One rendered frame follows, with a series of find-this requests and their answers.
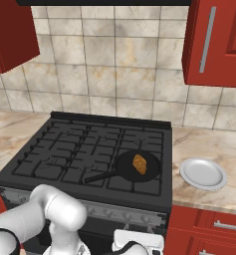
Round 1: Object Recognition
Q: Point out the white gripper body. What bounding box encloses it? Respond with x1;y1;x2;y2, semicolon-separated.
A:
112;229;165;255

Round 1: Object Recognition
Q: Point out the black frying pan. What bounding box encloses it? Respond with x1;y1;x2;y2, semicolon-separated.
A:
84;148;162;184

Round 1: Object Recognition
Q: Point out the brown croissant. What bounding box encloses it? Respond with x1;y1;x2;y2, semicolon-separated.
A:
132;153;148;176

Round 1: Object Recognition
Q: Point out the black gas stove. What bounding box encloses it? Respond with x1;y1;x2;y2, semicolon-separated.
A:
0;111;173;255

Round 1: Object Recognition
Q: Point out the red base cupboard door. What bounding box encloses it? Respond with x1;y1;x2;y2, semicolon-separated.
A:
185;243;236;255

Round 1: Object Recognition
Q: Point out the red drawer front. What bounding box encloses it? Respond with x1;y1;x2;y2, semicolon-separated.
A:
191;208;236;249

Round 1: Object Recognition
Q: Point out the grey round plate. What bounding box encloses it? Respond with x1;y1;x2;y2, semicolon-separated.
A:
178;157;229;191

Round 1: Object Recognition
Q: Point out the black range hood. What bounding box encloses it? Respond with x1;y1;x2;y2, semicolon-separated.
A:
15;0;193;7

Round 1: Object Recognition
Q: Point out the grey drawer handle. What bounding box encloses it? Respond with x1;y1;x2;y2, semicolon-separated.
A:
212;219;236;233

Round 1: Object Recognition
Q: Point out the grey wall cupboard handle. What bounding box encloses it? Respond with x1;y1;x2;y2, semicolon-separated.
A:
198;5;218;75

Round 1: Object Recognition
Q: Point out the red wall cupboard door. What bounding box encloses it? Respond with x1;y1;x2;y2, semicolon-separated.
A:
181;0;236;90

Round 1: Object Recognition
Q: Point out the red wall cupboard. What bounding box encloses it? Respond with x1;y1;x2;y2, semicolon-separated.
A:
0;0;41;75

